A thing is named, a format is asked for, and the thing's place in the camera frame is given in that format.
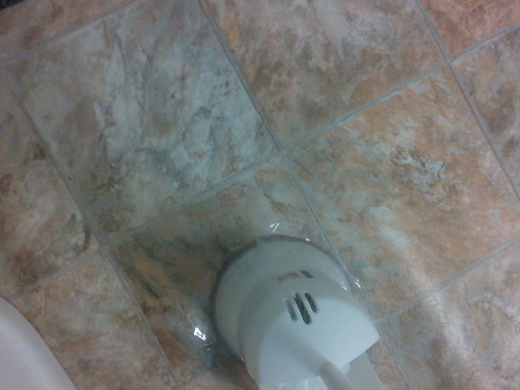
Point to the white toilet brush holder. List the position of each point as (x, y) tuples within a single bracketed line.
[(284, 292)]

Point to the white toilet brush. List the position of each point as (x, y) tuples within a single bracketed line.
[(345, 375)]

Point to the white toilet bowl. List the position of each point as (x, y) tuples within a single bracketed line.
[(20, 357)]

